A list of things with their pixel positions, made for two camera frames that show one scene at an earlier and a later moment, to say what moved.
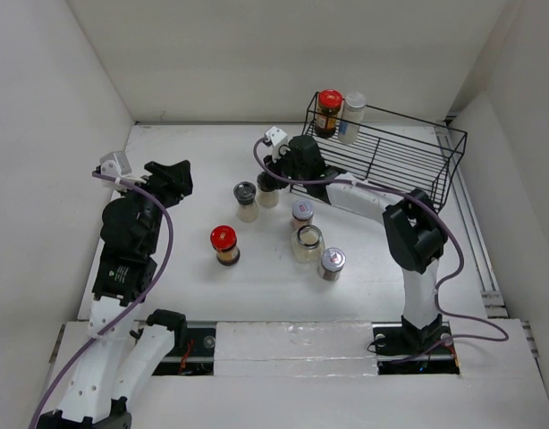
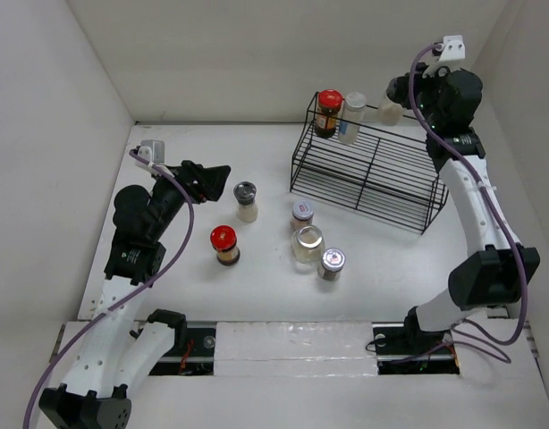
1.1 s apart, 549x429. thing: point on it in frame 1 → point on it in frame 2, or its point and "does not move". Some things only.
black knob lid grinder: (267, 192) → (390, 113)
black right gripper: (275, 165) → (420, 80)
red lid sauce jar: (330, 102) does not move
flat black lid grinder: (245, 192) does not move
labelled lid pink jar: (302, 214) does not move
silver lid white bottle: (353, 112) does not move
